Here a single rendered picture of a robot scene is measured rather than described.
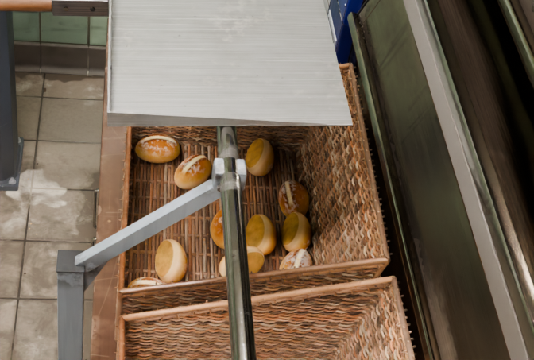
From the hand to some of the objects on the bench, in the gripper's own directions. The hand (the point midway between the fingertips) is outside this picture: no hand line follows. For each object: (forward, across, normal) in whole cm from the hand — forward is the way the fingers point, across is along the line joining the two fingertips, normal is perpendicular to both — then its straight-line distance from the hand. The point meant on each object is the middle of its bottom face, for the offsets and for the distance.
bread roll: (+1, +61, -128) cm, 142 cm away
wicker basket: (+57, +62, -123) cm, 149 cm away
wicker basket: (-2, +62, -124) cm, 139 cm away
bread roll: (+9, +61, -125) cm, 140 cm away
